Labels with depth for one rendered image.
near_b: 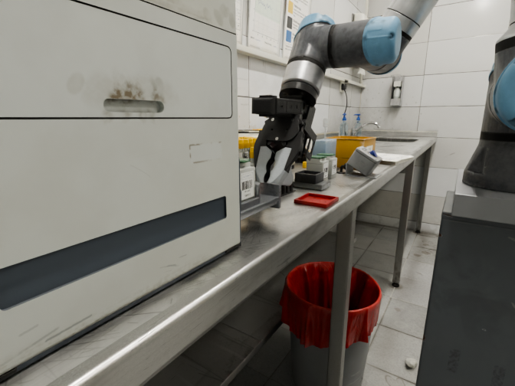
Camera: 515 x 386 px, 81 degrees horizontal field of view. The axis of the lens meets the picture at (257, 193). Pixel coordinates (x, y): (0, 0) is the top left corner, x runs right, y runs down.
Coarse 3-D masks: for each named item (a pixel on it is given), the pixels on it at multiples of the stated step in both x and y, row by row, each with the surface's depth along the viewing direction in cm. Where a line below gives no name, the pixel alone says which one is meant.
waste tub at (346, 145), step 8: (336, 136) 110; (344, 136) 112; (352, 136) 110; (360, 136) 108; (336, 144) 101; (344, 144) 99; (352, 144) 98; (360, 144) 96; (368, 144) 99; (336, 152) 101; (344, 152) 100; (352, 152) 98; (344, 160) 100
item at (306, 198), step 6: (300, 198) 62; (306, 198) 63; (312, 198) 63; (318, 198) 63; (324, 198) 63; (330, 198) 63; (336, 198) 61; (306, 204) 59; (312, 204) 58; (318, 204) 58; (324, 204) 57; (330, 204) 59
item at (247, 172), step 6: (246, 162) 44; (240, 168) 42; (246, 168) 43; (252, 168) 44; (240, 174) 42; (246, 174) 43; (252, 174) 44; (240, 180) 42; (246, 180) 43; (252, 180) 44; (240, 186) 42; (246, 186) 43; (252, 186) 44; (246, 192) 43; (252, 192) 45; (246, 198) 44
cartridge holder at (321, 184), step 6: (300, 174) 73; (306, 174) 72; (312, 174) 76; (318, 174) 72; (294, 180) 74; (300, 180) 73; (306, 180) 72; (312, 180) 71; (318, 180) 72; (294, 186) 74; (300, 186) 73; (306, 186) 72; (312, 186) 71; (318, 186) 71; (324, 186) 71
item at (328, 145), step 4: (316, 140) 90; (320, 140) 90; (324, 140) 90; (328, 140) 90; (332, 140) 93; (316, 144) 90; (320, 144) 89; (324, 144) 88; (328, 144) 90; (332, 144) 93; (316, 148) 90; (320, 148) 89; (324, 148) 89; (328, 148) 91; (332, 148) 94; (316, 152) 90; (320, 152) 90; (324, 152) 89; (328, 152) 91; (332, 152) 94; (336, 168) 95
